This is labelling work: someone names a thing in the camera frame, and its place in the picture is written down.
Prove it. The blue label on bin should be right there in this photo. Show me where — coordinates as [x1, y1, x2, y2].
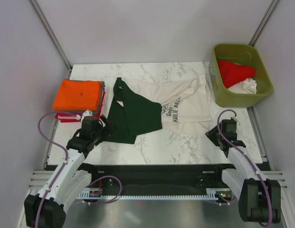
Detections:
[208, 62, 216, 81]

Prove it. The right aluminium frame post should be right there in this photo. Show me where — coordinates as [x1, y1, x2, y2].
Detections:
[248, 0, 281, 47]

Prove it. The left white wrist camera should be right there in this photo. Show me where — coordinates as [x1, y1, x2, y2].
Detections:
[76, 110, 93, 121]

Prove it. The aluminium frame post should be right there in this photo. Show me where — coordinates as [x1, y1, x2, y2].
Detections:
[28, 0, 72, 72]
[248, 0, 281, 47]

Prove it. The red t shirt in bin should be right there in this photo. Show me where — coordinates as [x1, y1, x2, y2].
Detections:
[217, 60, 256, 89]

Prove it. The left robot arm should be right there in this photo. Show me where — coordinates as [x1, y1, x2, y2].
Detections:
[24, 115, 115, 228]

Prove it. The red folded t shirt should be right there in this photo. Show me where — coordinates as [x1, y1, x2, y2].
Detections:
[55, 90, 106, 123]

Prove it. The white slotted cable duct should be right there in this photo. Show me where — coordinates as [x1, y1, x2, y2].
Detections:
[76, 188, 230, 200]

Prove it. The right aluminium side rail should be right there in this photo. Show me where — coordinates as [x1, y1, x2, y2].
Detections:
[247, 106, 273, 171]

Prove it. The white garment in bin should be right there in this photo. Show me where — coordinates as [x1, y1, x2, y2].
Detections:
[228, 78, 257, 95]

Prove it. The olive green plastic bin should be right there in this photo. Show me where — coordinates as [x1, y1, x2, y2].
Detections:
[208, 43, 273, 108]

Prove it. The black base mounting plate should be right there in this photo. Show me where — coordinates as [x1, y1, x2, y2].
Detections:
[79, 163, 231, 195]

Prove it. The left aluminium frame post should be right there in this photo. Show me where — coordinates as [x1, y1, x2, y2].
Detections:
[28, 0, 72, 72]

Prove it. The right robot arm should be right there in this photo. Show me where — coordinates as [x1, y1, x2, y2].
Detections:
[206, 118, 281, 226]

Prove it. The white and green t shirt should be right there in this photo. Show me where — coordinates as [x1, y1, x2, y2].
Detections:
[107, 76, 211, 144]

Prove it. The orange folded t shirt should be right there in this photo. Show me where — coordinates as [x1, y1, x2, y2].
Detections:
[53, 78, 103, 112]

